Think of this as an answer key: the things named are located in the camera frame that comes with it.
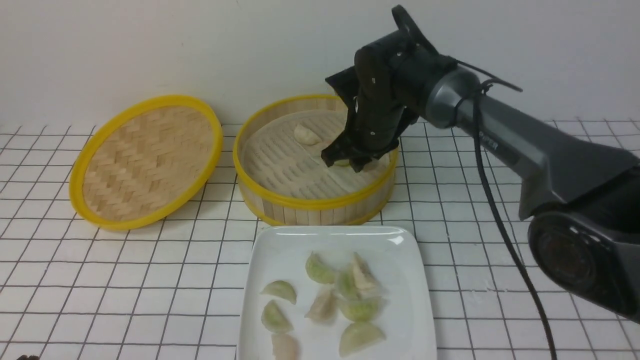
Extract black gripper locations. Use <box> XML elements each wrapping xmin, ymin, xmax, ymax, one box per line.
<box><xmin>320</xmin><ymin>30</ymin><xmax>458</xmax><ymax>173</ymax></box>

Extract green dumpling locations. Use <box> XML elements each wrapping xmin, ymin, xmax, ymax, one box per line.
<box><xmin>332</xmin><ymin>159</ymin><xmax>351</xmax><ymax>167</ymax></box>

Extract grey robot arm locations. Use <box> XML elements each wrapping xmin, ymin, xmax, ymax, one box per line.
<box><xmin>321</xmin><ymin>30</ymin><xmax>639</xmax><ymax>322</ymax></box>

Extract green dumpling plate back centre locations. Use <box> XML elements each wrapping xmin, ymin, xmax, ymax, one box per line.
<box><xmin>305</xmin><ymin>251</ymin><xmax>336</xmax><ymax>285</ymax></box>

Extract green dumpling plate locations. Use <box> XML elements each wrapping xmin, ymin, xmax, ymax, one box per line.
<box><xmin>260</xmin><ymin>280</ymin><xmax>297</xmax><ymax>305</ymax></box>
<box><xmin>338</xmin><ymin>321</ymin><xmax>386</xmax><ymax>358</ymax></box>
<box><xmin>337</xmin><ymin>296</ymin><xmax>386</xmax><ymax>322</ymax></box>
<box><xmin>305</xmin><ymin>251</ymin><xmax>336</xmax><ymax>285</ymax></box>
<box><xmin>261</xmin><ymin>300</ymin><xmax>294</xmax><ymax>334</ymax></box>

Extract white dumpling plate back right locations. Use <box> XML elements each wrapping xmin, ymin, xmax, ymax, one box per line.
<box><xmin>350</xmin><ymin>251</ymin><xmax>381</xmax><ymax>297</ymax></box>

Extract white square plate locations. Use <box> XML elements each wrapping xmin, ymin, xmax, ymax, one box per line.
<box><xmin>236</xmin><ymin>225</ymin><xmax>438</xmax><ymax>360</ymax></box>

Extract pinkish dumpling plate centre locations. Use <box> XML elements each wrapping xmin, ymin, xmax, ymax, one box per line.
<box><xmin>305</xmin><ymin>286</ymin><xmax>337</xmax><ymax>324</ymax></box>

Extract green dumpling plate lower left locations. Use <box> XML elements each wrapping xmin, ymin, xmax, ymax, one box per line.
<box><xmin>261</xmin><ymin>300</ymin><xmax>294</xmax><ymax>334</ymax></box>

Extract green dumpling plate lower right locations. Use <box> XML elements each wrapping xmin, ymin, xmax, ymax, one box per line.
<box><xmin>338</xmin><ymin>321</ymin><xmax>386</xmax><ymax>358</ymax></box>

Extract pink dumpling plate bottom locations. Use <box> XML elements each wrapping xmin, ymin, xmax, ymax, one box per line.
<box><xmin>270</xmin><ymin>333</ymin><xmax>300</xmax><ymax>360</ymax></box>

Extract white dumpling in steamer back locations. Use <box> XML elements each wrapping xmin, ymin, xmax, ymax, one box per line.
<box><xmin>294</xmin><ymin>124</ymin><xmax>322</xmax><ymax>146</ymax></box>

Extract yellow rimmed bamboo steamer basket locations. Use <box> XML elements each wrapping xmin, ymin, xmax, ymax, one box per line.
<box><xmin>232</xmin><ymin>95</ymin><xmax>398</xmax><ymax>226</ymax></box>

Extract yellow rimmed bamboo steamer lid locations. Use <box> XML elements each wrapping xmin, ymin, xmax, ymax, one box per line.
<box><xmin>69</xmin><ymin>95</ymin><xmax>224</xmax><ymax>231</ymax></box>

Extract white checkered tablecloth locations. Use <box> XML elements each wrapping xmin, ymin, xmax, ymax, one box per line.
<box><xmin>0</xmin><ymin>119</ymin><xmax>640</xmax><ymax>360</ymax></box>

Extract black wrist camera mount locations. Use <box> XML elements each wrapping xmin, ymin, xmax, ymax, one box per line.
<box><xmin>391</xmin><ymin>4</ymin><xmax>439</xmax><ymax>56</ymax></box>

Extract black cable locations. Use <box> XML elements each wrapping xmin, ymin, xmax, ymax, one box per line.
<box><xmin>452</xmin><ymin>59</ymin><xmax>558</xmax><ymax>360</ymax></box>

